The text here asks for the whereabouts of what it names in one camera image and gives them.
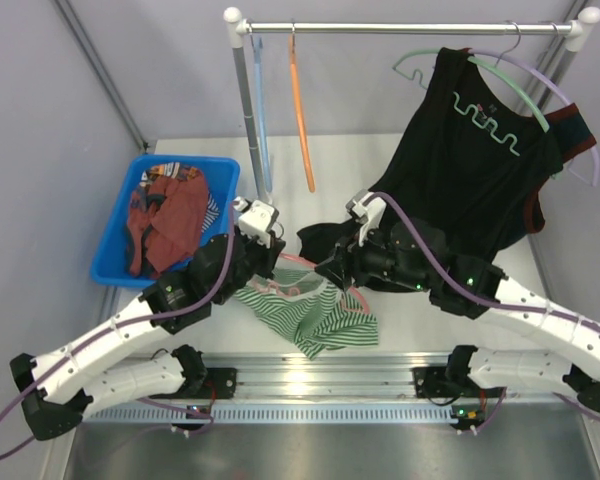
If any blue plastic bin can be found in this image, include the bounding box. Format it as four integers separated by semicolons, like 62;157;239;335
90;154;240;290

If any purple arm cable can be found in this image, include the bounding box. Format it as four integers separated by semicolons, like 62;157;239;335
0;196;243;462
369;191;600;480

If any orange plastic hanger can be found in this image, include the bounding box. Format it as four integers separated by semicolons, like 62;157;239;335
288;23;316;193

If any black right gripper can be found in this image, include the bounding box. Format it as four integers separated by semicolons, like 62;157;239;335
315;221;432;293

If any white metal clothes rack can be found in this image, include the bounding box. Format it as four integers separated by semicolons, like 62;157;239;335
223;6;600;199

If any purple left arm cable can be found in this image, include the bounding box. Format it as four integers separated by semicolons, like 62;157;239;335
0;196;243;462

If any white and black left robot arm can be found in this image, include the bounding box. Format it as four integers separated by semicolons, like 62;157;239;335
10;230;286;441

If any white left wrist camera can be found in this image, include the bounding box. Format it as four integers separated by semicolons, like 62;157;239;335
232;196;279;249

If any green white striped tank top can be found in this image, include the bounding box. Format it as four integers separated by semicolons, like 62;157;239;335
234;268;379;360

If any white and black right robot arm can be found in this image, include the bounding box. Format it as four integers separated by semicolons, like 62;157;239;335
316;222;600;421

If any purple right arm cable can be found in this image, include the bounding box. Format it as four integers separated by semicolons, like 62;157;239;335
369;191;600;480

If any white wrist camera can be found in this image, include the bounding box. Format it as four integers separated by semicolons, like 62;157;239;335
346;190;386;247
232;196;279;249

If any patterned orange blue garment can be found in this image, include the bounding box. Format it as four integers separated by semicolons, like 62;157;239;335
141;162;201;183

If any light blue plastic hanger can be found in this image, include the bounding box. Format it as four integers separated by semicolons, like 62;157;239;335
250;35;273;194

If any aluminium mounting rail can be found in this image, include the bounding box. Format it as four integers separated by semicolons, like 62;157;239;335
83;348;575;432

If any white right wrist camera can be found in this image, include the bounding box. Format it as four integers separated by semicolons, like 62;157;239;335
346;190;386;247

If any rust red garment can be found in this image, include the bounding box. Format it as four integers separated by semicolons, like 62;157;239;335
123;172;208;278

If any mint green plastic hanger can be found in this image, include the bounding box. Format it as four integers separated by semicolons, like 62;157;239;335
391;47;565;181

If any black tank top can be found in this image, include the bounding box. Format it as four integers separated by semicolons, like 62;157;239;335
296;46;565;294

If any dark teal maroon-trimmed tank top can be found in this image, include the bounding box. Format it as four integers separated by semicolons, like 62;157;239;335
522;103;597;234

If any pink plastic hanger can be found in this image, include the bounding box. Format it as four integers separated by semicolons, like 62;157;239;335
248;253;371;315

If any lilac plastic hanger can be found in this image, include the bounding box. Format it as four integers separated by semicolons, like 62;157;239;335
466;22;600;187

